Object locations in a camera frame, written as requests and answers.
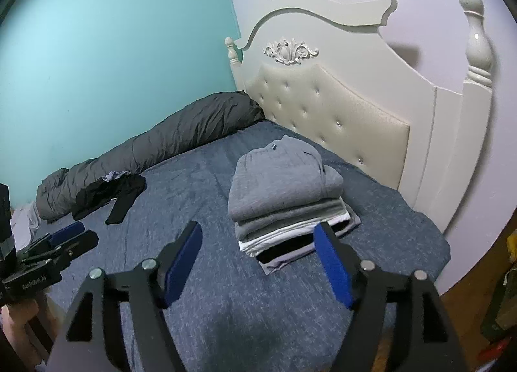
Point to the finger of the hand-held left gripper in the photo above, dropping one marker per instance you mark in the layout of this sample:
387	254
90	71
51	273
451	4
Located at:
78	244
66	232

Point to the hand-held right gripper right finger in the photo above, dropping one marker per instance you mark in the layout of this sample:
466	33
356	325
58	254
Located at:
333	267

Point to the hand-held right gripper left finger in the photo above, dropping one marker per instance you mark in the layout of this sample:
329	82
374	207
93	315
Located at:
183	263

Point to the grey sweatshirt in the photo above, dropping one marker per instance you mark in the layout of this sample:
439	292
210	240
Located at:
278	182

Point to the person's left hand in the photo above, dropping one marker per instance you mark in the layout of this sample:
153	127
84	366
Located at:
16	335

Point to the pale grey bedding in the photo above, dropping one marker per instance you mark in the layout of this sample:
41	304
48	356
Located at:
24	222

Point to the folded black garment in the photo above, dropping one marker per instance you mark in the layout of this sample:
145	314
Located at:
291	250

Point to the bed with blue sheet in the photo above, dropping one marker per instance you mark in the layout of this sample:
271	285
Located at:
226	315

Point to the folded light grey garment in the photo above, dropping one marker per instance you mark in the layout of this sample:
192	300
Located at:
282	220

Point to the small lavender cloth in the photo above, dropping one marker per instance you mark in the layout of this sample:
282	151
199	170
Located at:
113	176

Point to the folded white garment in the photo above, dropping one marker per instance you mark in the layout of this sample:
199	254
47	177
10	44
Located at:
258	244

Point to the dark grey duvet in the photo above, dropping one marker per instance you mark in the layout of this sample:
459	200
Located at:
181	129

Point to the cream tufted headboard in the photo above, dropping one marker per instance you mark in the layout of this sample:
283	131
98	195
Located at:
323	113

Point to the dark floor clutter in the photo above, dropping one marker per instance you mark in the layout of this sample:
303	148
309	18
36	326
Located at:
501	307

